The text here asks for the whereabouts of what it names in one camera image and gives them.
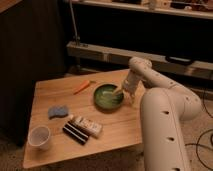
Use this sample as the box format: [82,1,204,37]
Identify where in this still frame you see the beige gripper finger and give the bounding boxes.
[113,87,123,95]

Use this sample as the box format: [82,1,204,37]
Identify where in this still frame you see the black striped box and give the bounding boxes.
[62,123,89,145]

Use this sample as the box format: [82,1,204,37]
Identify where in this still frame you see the wooden table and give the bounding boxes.
[22,68,147,170]

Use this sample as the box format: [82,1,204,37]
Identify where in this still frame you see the orange carrot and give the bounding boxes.
[73,80,96,94]

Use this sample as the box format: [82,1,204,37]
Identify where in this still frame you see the white rectangular box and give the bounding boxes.
[69,115,103,138]

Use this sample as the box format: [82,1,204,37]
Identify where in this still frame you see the black cable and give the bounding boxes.
[185,87,213,162]

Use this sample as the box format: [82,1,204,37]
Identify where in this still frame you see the white ceramic cup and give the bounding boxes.
[28,125,51,150]

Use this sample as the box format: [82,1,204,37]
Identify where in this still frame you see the metal pole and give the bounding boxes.
[69,0,80,46]

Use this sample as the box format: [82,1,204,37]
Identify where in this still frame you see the green ceramic bowl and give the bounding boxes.
[93,84,124,110]

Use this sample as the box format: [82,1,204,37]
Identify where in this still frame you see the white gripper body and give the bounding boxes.
[122,71,141,103]

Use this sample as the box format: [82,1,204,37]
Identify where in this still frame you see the blue sponge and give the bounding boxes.
[48,106,68,119]

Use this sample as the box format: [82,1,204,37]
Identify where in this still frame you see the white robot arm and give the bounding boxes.
[117,57,202,171]

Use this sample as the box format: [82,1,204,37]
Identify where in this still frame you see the upper wooden shelf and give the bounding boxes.
[63,0,213,20]

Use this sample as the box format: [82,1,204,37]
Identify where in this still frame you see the metal shelf rail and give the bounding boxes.
[66,41,213,80]

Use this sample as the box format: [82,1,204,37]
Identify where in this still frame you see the black handle on rail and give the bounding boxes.
[165,56,195,66]

